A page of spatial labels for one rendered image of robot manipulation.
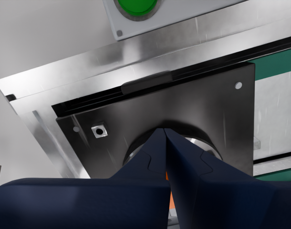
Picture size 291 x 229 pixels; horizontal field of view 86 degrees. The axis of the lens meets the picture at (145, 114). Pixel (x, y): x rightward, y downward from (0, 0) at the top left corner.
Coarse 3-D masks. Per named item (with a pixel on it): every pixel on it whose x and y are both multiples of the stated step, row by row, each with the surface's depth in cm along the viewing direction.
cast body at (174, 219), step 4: (168, 216) 14; (176, 216) 14; (168, 220) 14; (172, 220) 14; (176, 220) 14; (168, 224) 14; (172, 224) 14; (176, 224) 14; (168, 228) 14; (172, 228) 14; (176, 228) 14
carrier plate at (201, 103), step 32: (128, 96) 19; (160, 96) 18; (192, 96) 18; (224, 96) 18; (64, 128) 19; (128, 128) 20; (192, 128) 20; (224, 128) 20; (96, 160) 22; (224, 160) 22
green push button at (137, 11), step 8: (120, 0) 14; (128, 0) 14; (136, 0) 14; (144, 0) 14; (152, 0) 14; (128, 8) 14; (136, 8) 14; (144, 8) 14; (152, 8) 14; (136, 16) 15
